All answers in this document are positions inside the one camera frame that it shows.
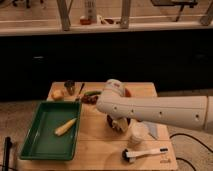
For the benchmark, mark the grey cloth piece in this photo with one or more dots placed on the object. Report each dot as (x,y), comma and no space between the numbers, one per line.
(152,129)

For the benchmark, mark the orange bowl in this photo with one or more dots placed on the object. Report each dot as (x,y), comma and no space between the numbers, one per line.
(127,93)

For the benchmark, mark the black bowl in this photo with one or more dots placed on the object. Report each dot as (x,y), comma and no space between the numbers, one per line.
(109,120)

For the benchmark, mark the bunch of dark grapes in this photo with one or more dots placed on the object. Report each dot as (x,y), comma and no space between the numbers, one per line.
(89,99)

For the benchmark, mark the beige block in bowl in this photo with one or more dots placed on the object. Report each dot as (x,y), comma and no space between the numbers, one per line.
(120,124)

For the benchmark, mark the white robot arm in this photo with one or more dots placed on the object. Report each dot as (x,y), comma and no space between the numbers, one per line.
(189,112)

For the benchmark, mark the red object on shelf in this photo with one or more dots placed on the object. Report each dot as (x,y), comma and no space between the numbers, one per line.
(84,21)

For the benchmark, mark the metal cup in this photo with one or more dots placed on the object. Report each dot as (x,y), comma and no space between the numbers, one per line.
(70,86)

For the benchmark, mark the white bottle on shelf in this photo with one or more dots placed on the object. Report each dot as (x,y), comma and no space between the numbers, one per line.
(90,10)

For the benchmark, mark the green plastic tray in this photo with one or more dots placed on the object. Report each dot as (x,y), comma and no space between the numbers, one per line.
(41,142)

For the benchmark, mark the black handled utensil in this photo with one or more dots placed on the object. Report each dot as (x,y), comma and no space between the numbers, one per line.
(81,88)

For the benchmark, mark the green chili pepper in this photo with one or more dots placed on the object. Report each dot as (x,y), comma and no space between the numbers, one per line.
(92,93)

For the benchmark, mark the white handled black brush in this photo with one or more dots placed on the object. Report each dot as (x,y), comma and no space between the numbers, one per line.
(131,156)

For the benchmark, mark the black stand at left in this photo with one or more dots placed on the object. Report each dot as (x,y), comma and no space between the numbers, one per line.
(7,147)

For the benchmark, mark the yellow round fruit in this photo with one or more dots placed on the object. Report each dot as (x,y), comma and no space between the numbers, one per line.
(57,95)

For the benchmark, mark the clear plastic cup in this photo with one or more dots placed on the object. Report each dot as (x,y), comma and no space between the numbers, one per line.
(138,130)

